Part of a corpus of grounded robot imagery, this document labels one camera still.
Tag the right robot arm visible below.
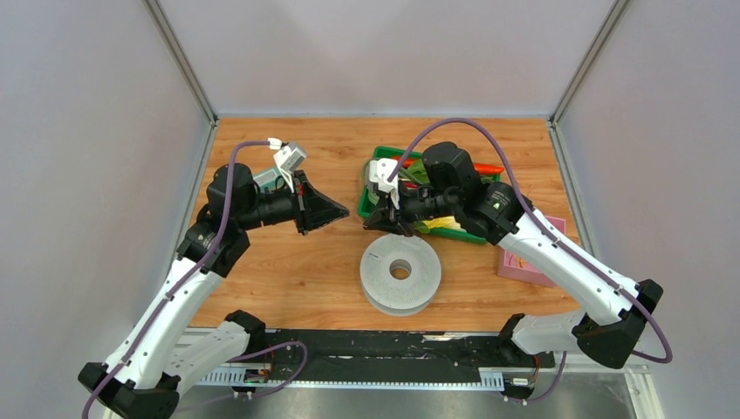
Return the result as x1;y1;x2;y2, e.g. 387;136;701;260
363;141;663;369

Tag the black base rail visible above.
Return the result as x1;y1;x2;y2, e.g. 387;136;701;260
121;326;579;400

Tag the orange carrot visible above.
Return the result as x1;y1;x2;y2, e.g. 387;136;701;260
474;163;505;176

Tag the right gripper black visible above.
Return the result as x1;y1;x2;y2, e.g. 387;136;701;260
363;179;459;238

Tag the teal small box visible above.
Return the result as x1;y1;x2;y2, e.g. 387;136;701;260
253;167;283;194

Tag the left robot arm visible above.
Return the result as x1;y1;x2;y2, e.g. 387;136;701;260
78;163;349;418

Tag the grey filament spool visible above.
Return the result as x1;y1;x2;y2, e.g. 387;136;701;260
360;234;442;317

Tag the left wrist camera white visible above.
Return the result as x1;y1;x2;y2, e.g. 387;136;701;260
267;137;307;191

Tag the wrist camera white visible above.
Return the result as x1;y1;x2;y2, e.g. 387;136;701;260
267;137;307;191
367;158;400;210

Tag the green plastic tray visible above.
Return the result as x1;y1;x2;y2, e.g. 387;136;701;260
357;146;501;244

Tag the pink plastic box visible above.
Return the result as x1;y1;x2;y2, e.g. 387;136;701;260
497;215;565;287

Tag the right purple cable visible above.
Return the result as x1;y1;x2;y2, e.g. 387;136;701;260
386;118;675;366

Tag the yellow napa cabbage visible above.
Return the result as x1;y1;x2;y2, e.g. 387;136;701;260
423;216;461;230

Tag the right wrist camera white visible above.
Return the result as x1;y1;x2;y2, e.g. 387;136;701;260
367;158;400;210

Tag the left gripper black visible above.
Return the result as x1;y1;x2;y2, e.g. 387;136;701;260
236;168;348;234

